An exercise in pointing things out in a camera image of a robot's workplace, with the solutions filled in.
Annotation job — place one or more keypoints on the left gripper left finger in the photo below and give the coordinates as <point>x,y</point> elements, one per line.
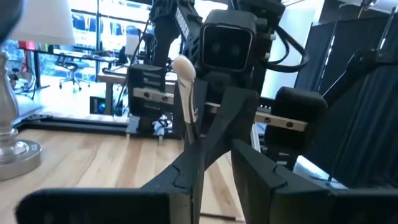
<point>186,180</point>

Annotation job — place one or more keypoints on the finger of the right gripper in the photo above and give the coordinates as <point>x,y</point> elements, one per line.
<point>149,81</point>
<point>236,115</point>

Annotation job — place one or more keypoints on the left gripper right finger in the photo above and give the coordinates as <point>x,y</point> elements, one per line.
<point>264,186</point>

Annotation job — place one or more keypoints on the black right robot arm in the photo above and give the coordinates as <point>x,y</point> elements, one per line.
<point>168,28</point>

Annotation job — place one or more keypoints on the white monitor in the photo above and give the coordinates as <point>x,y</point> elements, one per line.
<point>132,43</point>

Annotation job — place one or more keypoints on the wooden desk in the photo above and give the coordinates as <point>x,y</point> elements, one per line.
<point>109,93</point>

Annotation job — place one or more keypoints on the small black computer tower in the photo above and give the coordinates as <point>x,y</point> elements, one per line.
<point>97,105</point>

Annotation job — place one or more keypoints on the black office chair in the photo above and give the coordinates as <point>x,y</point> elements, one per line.
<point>73,67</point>

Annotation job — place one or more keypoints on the silver table lamp white shade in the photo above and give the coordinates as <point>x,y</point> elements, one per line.
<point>9,149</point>

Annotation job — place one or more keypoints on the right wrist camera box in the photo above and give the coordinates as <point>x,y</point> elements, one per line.
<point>227,46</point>

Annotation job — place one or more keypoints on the black aluminium table frame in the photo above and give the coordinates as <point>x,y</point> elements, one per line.
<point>77,126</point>

